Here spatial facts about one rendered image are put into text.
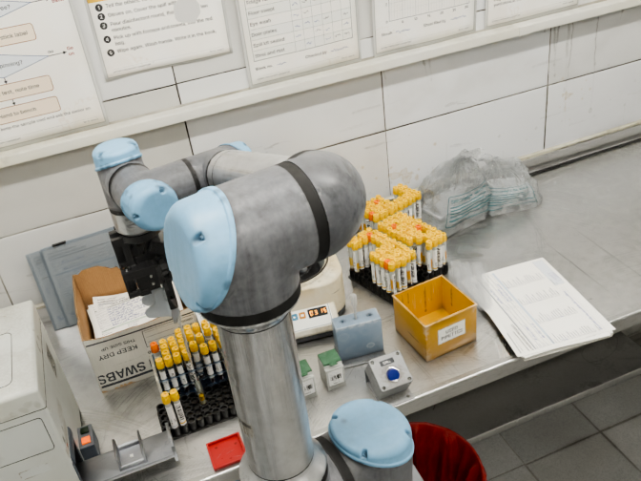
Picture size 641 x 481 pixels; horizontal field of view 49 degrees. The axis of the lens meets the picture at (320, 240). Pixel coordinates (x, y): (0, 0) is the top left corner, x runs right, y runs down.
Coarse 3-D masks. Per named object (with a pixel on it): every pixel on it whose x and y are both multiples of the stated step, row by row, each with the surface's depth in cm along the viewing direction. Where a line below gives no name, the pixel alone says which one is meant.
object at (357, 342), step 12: (360, 312) 151; (372, 312) 150; (336, 324) 148; (348, 324) 148; (360, 324) 148; (372, 324) 149; (336, 336) 148; (348, 336) 149; (360, 336) 149; (372, 336) 150; (336, 348) 153; (348, 348) 150; (360, 348) 151; (372, 348) 152; (348, 360) 152; (360, 360) 151
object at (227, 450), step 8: (216, 440) 137; (224, 440) 138; (232, 440) 138; (240, 440) 137; (208, 448) 136; (216, 448) 137; (224, 448) 136; (232, 448) 136; (240, 448) 136; (216, 456) 135; (224, 456) 135; (232, 456) 134; (240, 456) 134; (216, 464) 133; (224, 464) 132; (232, 464) 133
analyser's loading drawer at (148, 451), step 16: (160, 432) 137; (128, 448) 134; (144, 448) 134; (160, 448) 133; (80, 464) 132; (96, 464) 132; (112, 464) 131; (128, 464) 129; (144, 464) 130; (96, 480) 128
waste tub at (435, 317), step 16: (416, 288) 157; (432, 288) 159; (448, 288) 157; (400, 304) 152; (416, 304) 159; (432, 304) 161; (448, 304) 160; (464, 304) 153; (400, 320) 155; (416, 320) 147; (432, 320) 160; (448, 320) 147; (464, 320) 149; (416, 336) 150; (432, 336) 147; (448, 336) 149; (464, 336) 151; (432, 352) 149
